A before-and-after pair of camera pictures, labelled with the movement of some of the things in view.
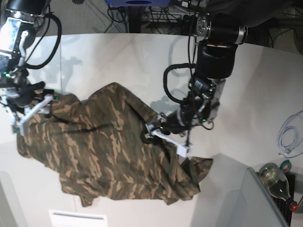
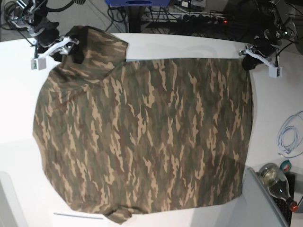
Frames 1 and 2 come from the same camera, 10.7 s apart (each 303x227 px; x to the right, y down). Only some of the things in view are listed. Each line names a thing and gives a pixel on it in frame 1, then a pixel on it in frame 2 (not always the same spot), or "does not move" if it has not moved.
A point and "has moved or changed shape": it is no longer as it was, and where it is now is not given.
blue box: x=140 y=3 does not move
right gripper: x=174 y=123 → x=265 y=46
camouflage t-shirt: x=95 y=145 has moved or changed shape
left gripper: x=26 y=95 → x=49 y=33
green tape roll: x=286 y=166 does not move
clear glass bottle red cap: x=274 y=178 does not move
